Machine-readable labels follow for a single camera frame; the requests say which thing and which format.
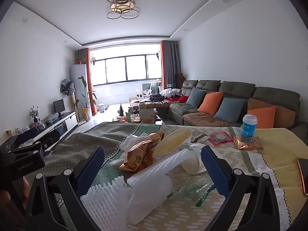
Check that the paper bag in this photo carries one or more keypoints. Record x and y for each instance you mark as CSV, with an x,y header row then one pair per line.
x,y
146,116

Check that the white plastic bag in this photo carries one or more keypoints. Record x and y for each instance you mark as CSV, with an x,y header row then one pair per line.
x,y
149,197

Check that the white TV cabinet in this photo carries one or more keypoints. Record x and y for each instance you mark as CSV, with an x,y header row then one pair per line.
x,y
69,121

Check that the white tissue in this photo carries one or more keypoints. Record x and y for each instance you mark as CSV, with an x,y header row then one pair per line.
x,y
132,142

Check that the flat gold snack packet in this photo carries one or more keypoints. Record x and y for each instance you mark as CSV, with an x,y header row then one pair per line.
x,y
247,144

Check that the red cloth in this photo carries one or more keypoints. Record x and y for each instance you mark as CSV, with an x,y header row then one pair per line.
x,y
183,99

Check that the blue cup white lid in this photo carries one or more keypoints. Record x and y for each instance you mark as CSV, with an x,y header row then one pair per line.
x,y
249,127

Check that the small red-potted plant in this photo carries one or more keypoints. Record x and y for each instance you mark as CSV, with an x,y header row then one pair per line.
x,y
80,60

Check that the person's left hand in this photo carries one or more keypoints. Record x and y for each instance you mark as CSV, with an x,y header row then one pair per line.
x,y
4,197

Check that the orange cushion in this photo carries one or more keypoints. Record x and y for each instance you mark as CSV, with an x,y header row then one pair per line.
x,y
211,103
263,118

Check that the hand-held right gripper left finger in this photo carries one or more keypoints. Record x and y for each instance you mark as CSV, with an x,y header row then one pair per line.
x,y
92,167

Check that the white paper cup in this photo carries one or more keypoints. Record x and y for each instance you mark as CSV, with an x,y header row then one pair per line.
x,y
192,163

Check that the patterned tablecloth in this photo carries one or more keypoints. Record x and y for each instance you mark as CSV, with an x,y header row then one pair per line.
x,y
276,149

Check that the white office chair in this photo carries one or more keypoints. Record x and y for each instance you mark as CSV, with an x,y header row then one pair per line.
x,y
145,90

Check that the smartphone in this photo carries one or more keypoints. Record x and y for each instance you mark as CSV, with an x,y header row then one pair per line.
x,y
303,175

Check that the crumpled gold snack packet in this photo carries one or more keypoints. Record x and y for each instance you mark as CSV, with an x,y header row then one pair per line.
x,y
137,156

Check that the silver foil wrapper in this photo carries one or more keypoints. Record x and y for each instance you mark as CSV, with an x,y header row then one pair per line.
x,y
199,137

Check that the dark jacket on stand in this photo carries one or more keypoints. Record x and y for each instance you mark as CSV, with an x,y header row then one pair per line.
x,y
67,86

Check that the tall leafy plant yellow pot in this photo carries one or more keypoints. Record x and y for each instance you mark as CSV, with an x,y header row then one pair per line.
x,y
85,112

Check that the blue cushion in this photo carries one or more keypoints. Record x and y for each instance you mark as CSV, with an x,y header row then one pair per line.
x,y
196,97
229,109

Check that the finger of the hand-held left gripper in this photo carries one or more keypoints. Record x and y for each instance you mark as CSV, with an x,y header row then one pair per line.
x,y
50,138
27,136

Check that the white clothes pile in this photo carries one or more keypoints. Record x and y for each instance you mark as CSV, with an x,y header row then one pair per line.
x,y
169,92

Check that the orange and grey curtain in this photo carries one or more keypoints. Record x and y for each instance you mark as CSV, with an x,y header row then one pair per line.
x,y
90,81
168,65

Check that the large window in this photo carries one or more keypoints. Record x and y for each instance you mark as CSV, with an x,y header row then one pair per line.
x,y
125,68

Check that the red packet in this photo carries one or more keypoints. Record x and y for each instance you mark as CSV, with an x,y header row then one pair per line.
x,y
220,139

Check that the brown cushion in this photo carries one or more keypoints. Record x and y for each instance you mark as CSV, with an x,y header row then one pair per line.
x,y
285,115

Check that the green clear wrapper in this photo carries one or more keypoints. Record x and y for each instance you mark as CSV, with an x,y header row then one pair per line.
x,y
195,191

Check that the green sofa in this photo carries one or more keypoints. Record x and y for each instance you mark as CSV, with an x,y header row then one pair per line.
x,y
272,95

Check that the white standing air conditioner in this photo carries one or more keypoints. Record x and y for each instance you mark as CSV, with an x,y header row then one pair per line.
x,y
77,77

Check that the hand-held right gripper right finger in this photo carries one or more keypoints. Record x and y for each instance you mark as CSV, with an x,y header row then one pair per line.
x,y
214,170

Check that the small plant in vase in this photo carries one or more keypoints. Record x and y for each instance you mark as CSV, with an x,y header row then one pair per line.
x,y
34,114

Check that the cluttered coffee table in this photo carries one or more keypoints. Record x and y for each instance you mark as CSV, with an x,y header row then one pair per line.
x,y
134,118

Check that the black monitor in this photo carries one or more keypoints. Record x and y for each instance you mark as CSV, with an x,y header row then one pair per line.
x,y
59,105

